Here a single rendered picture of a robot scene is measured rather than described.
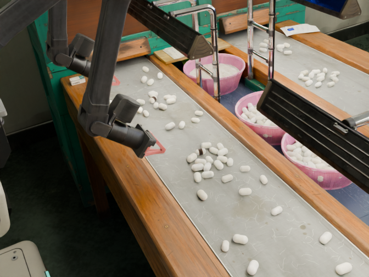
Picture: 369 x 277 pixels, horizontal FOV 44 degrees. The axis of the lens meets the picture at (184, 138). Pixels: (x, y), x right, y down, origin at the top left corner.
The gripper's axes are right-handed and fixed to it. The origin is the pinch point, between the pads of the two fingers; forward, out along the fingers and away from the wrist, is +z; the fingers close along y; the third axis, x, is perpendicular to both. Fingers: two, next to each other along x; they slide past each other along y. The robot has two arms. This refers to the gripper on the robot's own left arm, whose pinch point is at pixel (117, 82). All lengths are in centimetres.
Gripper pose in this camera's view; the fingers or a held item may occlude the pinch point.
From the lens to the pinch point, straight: 169.6
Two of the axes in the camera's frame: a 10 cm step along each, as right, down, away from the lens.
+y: -4.2, -4.5, 7.9
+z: 7.5, 3.2, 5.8
